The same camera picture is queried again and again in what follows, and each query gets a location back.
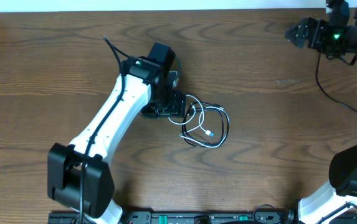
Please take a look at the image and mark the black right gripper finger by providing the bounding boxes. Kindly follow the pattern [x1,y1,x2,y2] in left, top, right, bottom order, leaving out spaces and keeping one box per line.
[285,34,308,48]
[285,17,310,39]

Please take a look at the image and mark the black USB cable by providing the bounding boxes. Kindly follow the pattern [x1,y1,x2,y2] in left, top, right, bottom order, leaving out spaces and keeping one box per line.
[181,101,231,149]
[315,51,357,116]

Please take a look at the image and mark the white USB cable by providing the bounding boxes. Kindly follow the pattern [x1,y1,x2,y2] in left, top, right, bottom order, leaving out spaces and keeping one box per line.
[168,94,228,149]

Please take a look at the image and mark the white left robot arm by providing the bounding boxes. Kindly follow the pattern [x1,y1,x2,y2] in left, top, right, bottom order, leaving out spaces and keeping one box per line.
[47,42,186,223]

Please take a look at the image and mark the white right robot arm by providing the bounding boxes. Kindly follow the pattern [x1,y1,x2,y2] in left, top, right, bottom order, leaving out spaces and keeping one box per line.
[281,0,357,223]

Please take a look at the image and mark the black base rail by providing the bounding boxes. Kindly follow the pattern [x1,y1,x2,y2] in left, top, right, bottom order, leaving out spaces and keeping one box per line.
[47,203,357,224]

